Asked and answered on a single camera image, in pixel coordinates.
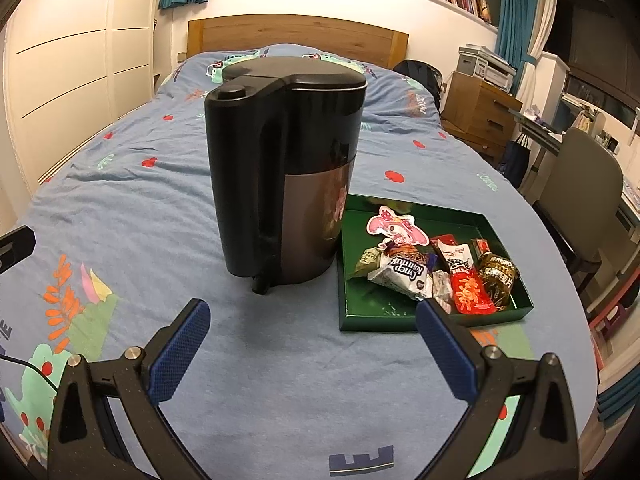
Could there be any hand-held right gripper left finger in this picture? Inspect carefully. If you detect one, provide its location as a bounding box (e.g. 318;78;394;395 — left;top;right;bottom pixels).
47;298;212;480

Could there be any pink cartoon figure packet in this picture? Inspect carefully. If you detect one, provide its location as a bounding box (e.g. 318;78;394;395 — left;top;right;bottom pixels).
366;205;431;251

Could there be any white printer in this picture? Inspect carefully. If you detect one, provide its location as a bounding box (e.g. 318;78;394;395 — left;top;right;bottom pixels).
457;45;519;92

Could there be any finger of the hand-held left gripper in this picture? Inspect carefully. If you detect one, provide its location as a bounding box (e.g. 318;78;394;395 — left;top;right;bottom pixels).
0;226;37;275

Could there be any clear white candy packet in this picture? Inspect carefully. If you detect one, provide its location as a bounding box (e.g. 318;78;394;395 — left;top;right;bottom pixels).
431;270;454;311

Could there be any wooden dresser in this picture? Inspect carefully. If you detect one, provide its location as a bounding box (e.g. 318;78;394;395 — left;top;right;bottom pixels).
442;71;524;162

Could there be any dark blue shopping bag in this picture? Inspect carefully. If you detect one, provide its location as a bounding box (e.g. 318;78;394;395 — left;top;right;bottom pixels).
497;135;534;187

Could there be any red plastic stool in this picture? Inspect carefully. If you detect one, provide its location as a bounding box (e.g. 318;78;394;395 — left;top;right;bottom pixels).
590;300;640;342

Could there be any grey chair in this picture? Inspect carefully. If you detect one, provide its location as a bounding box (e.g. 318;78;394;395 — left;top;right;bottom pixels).
531;127;627;287

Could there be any small green candy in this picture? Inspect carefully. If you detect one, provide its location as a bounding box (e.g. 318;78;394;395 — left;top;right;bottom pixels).
355;247;384;279

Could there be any green shallow tray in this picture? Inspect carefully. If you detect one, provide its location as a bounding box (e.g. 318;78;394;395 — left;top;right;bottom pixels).
337;193;535;332

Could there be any long red snack packet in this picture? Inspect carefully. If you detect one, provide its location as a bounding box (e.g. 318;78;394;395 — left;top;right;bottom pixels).
431;240;501;315

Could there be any wooden bed headboard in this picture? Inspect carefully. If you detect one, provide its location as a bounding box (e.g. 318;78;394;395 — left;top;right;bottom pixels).
187;16;410;69

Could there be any cluttered desk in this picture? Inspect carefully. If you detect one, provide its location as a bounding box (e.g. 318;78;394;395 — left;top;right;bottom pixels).
514;52;640;221

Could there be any dark brown oat snack packet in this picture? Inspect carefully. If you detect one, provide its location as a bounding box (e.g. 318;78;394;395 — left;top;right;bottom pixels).
477;252;521;312

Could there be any black and grey electric kettle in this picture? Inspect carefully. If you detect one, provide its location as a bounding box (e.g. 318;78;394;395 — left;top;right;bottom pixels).
204;56;369;295

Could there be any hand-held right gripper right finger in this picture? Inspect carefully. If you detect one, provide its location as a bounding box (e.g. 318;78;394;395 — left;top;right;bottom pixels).
416;297;581;480

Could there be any black backpack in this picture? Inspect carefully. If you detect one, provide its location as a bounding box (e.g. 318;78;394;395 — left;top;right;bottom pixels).
393;59;444;112

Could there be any blue printed bedspread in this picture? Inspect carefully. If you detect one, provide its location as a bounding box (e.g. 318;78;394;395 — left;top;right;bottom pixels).
0;42;603;480

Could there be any white and black snack packet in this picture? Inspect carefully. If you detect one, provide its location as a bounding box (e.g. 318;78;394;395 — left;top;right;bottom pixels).
367;250;435;302

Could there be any cream wardrobe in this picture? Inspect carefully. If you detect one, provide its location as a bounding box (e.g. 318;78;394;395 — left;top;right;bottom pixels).
0;0;162;187

